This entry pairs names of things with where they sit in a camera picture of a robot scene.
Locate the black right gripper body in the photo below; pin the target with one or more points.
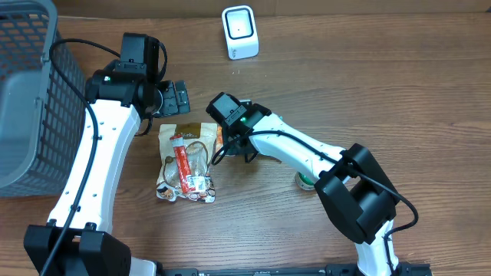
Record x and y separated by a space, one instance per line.
249 156

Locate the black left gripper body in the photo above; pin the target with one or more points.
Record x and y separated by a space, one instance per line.
175 98

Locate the brown white snack pouch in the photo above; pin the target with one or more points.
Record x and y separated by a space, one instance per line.
200 141

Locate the red stick packet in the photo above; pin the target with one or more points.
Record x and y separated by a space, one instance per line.
182 161

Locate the green lidded jar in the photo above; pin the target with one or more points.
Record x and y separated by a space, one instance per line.
303 182

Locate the small orange snack packet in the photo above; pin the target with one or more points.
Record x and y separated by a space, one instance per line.
219 139

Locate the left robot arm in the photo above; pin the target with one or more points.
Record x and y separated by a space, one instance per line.
77 239

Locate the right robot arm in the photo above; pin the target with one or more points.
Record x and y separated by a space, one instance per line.
357 195

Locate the white barcode scanner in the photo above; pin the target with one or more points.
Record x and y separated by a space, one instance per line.
240 32

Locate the grey plastic shopping basket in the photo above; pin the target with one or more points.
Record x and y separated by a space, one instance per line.
41 117

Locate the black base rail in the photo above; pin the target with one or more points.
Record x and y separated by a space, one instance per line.
328 270

